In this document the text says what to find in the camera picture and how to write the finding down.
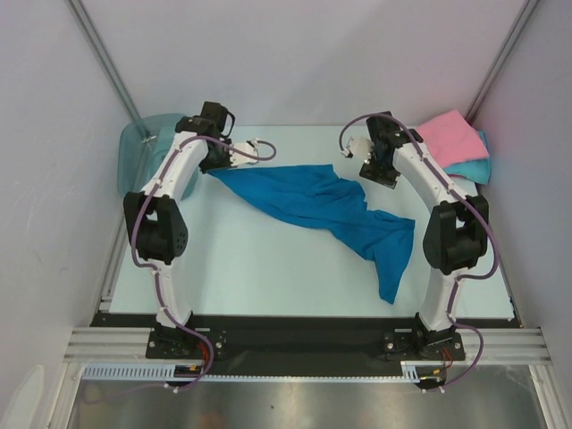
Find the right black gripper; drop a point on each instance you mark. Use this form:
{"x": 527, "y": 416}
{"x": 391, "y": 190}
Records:
{"x": 380, "y": 174}

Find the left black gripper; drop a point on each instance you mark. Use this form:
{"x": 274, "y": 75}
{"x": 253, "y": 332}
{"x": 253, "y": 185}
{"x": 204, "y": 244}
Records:
{"x": 205, "y": 166}

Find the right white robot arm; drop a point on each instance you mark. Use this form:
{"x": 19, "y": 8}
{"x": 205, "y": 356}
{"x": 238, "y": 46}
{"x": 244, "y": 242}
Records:
{"x": 455, "y": 237}

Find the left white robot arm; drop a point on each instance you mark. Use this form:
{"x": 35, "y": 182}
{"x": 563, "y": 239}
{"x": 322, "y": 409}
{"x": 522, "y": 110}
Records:
{"x": 157, "y": 232}

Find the pink folded t shirt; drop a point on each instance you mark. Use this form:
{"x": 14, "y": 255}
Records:
{"x": 451, "y": 140}

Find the teal transparent plastic bin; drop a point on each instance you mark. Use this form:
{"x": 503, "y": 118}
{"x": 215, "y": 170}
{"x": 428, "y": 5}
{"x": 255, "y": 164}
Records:
{"x": 143, "y": 146}

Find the light blue folded t shirt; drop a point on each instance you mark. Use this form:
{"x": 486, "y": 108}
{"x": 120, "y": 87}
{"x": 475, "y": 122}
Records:
{"x": 478, "y": 171}

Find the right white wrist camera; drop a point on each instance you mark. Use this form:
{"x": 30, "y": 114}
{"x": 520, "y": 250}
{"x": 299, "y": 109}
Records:
{"x": 360, "y": 148}

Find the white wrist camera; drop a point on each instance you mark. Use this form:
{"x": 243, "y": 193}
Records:
{"x": 241, "y": 153}
{"x": 360, "y": 148}

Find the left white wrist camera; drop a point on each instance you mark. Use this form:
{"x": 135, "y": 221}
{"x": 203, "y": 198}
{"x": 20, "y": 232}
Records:
{"x": 241, "y": 153}

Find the left aluminium corner post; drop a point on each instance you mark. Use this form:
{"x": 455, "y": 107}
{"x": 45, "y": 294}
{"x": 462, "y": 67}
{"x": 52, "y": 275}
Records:
{"x": 97, "y": 45}

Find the aluminium corner post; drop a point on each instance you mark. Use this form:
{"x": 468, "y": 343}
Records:
{"x": 501, "y": 59}
{"x": 97, "y": 45}

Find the right aluminium corner post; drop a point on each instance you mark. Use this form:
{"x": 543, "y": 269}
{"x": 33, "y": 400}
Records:
{"x": 501, "y": 59}

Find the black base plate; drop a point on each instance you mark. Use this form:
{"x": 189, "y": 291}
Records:
{"x": 298, "y": 346}

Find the white slotted cable duct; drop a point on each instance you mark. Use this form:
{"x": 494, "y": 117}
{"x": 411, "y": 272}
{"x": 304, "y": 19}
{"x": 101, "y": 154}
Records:
{"x": 171, "y": 373}

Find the aluminium front rail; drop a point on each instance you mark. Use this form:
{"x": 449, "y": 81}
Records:
{"x": 129, "y": 344}

